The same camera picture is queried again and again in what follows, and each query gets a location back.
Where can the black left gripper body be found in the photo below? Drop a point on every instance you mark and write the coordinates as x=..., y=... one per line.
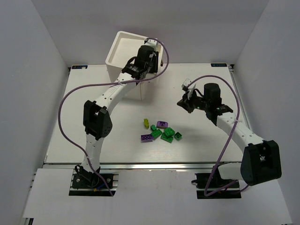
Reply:
x=156, y=62

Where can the aluminium front rail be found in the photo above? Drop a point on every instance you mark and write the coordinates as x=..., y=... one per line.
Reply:
x=137, y=166

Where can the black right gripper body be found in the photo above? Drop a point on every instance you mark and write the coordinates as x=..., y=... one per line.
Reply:
x=185, y=104

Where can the white drawer cabinet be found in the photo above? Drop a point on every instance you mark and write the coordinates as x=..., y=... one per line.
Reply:
x=124, y=47

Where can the green 2x3 lego plate brick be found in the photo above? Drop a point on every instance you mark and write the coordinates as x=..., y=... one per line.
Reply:
x=167, y=139

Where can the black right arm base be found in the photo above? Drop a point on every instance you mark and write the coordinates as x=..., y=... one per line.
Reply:
x=200, y=181

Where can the lime curved lego brick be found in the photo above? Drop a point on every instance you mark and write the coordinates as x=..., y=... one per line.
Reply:
x=146, y=123

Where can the small green lego brick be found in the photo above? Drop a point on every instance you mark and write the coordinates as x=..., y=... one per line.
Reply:
x=153, y=127

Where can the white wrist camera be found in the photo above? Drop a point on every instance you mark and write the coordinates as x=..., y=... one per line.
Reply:
x=188, y=88
x=152, y=43

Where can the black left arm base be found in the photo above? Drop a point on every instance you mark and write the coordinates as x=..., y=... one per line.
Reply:
x=84, y=183

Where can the blue label sticker left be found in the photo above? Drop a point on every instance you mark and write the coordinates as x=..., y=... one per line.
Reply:
x=79, y=67

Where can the aluminium right rail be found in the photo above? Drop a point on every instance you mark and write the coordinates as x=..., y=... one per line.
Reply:
x=251, y=84

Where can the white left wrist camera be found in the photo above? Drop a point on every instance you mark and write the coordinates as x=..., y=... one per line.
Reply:
x=152, y=43

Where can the blue label sticker right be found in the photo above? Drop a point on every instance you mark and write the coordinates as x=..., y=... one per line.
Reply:
x=218, y=64

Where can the blue label sticker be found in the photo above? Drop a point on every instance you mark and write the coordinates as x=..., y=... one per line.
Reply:
x=218, y=64
x=79, y=67

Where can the purple 2x3 lego brick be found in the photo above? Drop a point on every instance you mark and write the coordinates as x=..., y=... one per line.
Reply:
x=146, y=138

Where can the green 2x2 lego stacked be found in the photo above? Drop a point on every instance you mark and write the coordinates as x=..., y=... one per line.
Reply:
x=169, y=132

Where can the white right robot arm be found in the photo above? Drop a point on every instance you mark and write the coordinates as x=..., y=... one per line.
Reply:
x=261, y=159

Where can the purple 2x2 lego brick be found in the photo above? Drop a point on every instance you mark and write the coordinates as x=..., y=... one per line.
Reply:
x=162, y=124

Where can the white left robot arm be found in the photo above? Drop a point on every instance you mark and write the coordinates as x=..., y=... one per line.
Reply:
x=97, y=114

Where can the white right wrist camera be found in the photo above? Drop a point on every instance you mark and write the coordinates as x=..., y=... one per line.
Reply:
x=188, y=88

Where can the green 2x2 lego brick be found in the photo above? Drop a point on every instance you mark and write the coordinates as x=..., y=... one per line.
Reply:
x=156, y=133

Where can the green 2x2 lego rightmost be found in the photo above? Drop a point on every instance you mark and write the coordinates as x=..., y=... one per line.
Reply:
x=177, y=136

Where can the aluminium rail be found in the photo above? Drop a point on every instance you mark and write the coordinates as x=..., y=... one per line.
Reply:
x=251, y=84
x=137, y=166

